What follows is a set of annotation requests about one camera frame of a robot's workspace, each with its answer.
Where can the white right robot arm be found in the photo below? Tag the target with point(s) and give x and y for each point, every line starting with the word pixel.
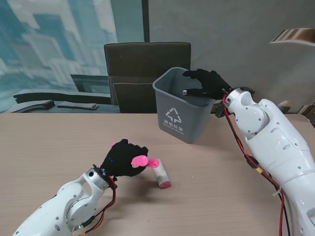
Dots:
pixel 270 137

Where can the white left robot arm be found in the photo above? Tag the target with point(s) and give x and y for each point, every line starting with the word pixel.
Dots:
pixel 66 204

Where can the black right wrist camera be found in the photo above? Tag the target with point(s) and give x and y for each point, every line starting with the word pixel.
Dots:
pixel 219 111

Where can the black armrest chair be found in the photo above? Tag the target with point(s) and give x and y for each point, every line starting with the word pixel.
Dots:
pixel 251 89

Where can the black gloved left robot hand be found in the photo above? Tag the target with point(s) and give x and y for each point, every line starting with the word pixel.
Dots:
pixel 120 159

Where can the dark brown office chair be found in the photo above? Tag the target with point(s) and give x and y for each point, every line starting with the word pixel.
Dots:
pixel 137 64

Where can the white lint roll refill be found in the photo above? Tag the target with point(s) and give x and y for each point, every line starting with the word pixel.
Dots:
pixel 161 175

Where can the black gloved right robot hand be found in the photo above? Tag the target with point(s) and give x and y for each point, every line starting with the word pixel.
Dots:
pixel 211 83

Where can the grey plastic waste bin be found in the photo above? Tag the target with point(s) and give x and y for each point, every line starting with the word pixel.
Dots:
pixel 177 123

